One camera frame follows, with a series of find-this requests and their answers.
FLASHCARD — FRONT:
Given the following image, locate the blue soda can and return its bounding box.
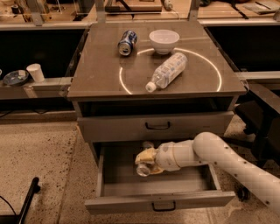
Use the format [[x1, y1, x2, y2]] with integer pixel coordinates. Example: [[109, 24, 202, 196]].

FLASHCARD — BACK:
[[117, 30, 137, 56]]

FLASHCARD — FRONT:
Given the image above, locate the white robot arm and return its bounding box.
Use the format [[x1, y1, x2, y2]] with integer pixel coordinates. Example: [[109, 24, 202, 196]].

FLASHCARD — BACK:
[[135, 132, 280, 214]]

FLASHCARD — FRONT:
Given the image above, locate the black stand foot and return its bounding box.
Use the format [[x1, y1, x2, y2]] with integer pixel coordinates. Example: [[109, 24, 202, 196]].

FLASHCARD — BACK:
[[0, 177, 41, 224]]

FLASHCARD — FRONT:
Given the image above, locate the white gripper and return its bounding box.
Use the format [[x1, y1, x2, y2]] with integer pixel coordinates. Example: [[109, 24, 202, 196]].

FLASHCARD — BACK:
[[135, 142, 180, 175]]

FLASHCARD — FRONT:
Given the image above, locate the white bowl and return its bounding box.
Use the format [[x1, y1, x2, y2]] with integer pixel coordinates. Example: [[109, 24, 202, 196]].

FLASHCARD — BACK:
[[149, 30, 179, 54]]

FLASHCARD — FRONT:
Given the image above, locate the grey drawer cabinet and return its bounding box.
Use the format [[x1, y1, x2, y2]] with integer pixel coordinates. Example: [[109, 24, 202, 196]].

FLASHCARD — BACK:
[[66, 19, 247, 165]]

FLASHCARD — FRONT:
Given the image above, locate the grey open middle drawer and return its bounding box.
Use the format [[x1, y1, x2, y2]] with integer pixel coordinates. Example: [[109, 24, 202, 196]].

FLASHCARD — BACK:
[[85, 142, 235, 214]]

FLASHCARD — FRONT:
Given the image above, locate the clear plastic water bottle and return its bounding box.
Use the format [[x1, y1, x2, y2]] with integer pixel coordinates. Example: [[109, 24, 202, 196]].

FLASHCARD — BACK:
[[145, 52, 187, 93]]

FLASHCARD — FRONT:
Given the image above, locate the dark round plate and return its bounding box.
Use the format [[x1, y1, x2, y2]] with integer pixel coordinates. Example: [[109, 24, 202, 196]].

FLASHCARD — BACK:
[[3, 70, 29, 87]]

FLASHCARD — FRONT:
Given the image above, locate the grey upper drawer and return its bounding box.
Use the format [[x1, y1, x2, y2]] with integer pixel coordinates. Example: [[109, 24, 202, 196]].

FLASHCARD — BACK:
[[78, 112, 234, 143]]

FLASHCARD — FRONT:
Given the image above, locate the black office chair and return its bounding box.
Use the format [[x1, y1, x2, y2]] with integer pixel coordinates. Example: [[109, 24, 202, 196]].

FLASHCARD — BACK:
[[224, 83, 280, 202]]

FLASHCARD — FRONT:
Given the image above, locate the white paper cup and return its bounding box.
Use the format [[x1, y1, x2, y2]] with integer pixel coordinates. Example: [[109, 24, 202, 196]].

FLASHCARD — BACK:
[[26, 63, 45, 82]]

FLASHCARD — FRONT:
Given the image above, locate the redbull can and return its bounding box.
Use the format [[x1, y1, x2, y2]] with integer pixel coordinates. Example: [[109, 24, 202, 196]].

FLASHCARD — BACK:
[[136, 163, 151, 177]]

